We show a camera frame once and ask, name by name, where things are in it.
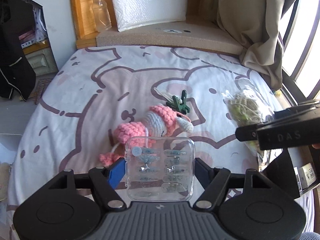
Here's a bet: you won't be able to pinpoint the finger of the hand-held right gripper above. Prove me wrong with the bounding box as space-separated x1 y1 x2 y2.
274 101 320 125
236 124 262 142

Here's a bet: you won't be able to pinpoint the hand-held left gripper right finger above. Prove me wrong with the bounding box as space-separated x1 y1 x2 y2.
192 157 269 209

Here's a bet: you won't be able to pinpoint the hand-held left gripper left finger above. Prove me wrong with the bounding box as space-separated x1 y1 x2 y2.
49 157 128 210

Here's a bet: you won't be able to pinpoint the black cardboard box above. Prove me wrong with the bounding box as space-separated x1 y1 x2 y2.
260 145 320 198

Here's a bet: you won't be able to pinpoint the small white boxes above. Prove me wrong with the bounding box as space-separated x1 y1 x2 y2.
301 163 316 181

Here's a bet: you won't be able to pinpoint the clear plastic nail case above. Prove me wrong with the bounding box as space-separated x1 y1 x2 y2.
124 136 195 202

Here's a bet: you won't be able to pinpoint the pink crochet doll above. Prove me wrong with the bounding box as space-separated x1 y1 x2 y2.
99 105 194 167

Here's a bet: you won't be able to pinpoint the green plastic clip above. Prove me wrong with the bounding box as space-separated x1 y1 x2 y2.
166 90 192 114

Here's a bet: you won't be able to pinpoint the black window grille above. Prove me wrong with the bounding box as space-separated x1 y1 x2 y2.
280 0 320 108

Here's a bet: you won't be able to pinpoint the printed bed sheet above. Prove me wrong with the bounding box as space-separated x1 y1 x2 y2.
6 45 315 240

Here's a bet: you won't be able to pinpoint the beige curtain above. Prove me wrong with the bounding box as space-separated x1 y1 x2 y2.
216 0 288 90

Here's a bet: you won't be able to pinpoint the tan cushion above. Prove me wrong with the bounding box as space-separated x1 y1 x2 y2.
96 20 244 55

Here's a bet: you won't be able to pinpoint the white cabinet door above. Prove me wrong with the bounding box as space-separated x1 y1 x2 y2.
25 47 59 75

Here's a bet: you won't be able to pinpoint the black hanging garment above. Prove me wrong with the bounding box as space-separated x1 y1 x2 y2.
0 0 37 102

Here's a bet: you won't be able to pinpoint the clear plastic bottle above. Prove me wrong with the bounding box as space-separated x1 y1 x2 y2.
90 0 112 32

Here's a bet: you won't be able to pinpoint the white bubble mailer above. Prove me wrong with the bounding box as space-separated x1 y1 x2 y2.
107 0 188 32

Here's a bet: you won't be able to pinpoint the wooden cabinet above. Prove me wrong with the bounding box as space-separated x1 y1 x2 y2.
69 0 118 49

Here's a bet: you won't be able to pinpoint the white storage shelf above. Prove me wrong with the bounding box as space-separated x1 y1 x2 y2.
19 0 50 48

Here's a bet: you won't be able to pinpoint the brown wire rack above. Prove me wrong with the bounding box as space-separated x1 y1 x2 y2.
32 77 53 105

